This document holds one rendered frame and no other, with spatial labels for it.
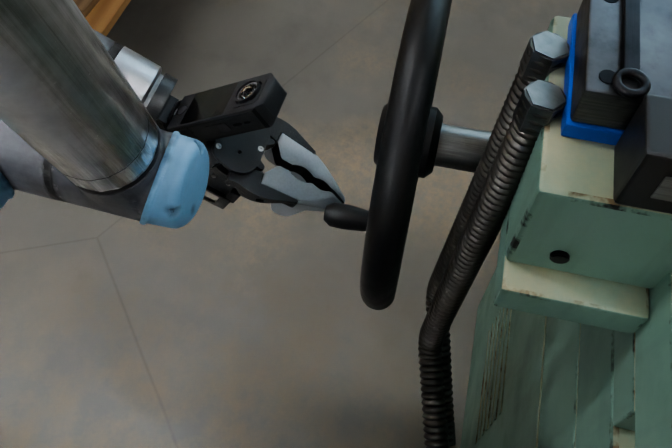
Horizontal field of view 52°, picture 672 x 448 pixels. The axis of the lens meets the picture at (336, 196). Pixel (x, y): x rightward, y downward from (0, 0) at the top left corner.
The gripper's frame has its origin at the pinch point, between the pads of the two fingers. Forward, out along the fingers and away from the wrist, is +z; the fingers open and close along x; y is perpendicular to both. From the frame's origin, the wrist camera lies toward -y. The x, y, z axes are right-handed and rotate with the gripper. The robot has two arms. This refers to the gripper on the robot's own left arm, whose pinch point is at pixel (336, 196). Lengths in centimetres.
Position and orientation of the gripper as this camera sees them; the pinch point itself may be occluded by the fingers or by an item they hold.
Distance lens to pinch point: 69.5
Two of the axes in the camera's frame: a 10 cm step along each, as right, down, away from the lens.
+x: -2.7, 8.1, -5.2
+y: -4.7, 3.6, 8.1
